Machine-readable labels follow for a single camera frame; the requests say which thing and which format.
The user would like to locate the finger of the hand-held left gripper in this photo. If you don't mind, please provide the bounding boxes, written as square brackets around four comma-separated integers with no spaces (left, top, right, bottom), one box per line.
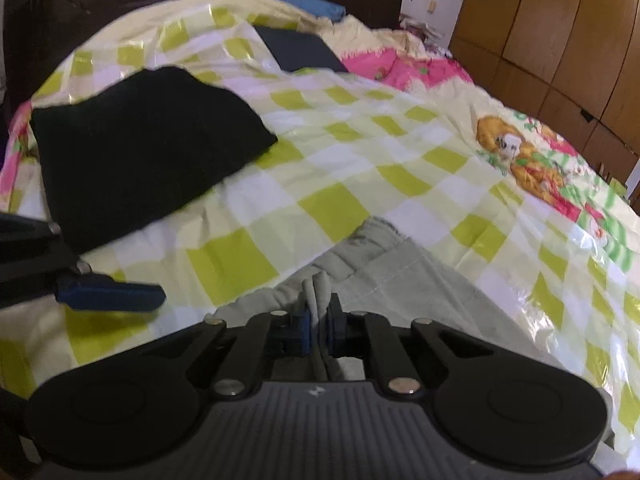
[0,252,167,314]
[0,211,65,257]

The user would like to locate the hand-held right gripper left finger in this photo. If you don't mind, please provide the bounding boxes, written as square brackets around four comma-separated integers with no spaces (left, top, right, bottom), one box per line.
[160,309,313,398]

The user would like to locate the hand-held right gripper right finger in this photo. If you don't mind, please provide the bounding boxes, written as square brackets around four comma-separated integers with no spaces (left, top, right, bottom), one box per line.
[321,292,482,398]

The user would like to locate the grey-green pants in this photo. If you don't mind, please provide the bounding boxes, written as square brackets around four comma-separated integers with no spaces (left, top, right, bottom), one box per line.
[207,216,551,386]

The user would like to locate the black folded cloth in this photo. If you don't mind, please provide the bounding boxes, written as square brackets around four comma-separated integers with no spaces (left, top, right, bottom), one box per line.
[29,66,279,256]

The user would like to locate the green checkered plastic sheet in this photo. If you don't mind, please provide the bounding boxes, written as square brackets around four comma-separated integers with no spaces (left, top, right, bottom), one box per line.
[0,2,640,458]

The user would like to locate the cartoon printed quilt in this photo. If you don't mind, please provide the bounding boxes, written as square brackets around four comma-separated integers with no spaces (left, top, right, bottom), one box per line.
[0,0,640,281]

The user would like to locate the dark blue notebook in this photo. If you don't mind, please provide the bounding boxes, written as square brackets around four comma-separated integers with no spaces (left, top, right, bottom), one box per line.
[252,25,349,74]

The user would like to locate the patterned cloth pile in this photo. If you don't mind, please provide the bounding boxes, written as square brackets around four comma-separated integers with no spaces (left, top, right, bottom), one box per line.
[400,14,452,57]

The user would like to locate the blue pillow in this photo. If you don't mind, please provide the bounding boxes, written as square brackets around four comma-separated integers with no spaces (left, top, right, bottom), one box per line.
[210,0,347,22]

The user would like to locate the wooden wardrobe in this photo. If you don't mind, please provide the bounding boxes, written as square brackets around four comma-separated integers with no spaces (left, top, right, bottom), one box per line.
[447,0,640,186]

